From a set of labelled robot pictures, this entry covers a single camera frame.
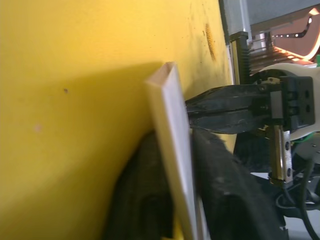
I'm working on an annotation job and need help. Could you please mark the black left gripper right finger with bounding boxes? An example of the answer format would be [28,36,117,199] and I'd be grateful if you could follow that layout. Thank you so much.
[190,129,288,240]

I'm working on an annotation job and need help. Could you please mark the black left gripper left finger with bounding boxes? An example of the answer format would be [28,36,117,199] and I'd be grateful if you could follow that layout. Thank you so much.
[106,129,176,240]

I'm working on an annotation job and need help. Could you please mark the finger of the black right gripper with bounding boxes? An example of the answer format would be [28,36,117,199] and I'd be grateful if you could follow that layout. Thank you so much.
[187,109,271,135]
[184,83,271,113]

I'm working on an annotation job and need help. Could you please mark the white matchbox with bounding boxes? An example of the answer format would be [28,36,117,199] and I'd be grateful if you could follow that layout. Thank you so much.
[144,61,210,240]

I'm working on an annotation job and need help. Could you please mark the grey metal panel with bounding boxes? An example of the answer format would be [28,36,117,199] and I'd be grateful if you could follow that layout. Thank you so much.
[223,0,251,35]

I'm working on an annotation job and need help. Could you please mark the black ribbed post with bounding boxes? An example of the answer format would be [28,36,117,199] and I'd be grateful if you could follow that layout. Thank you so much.
[229,31,252,85]

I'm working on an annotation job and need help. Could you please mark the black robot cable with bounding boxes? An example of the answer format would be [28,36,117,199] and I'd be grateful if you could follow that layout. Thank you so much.
[274,156,320,237]

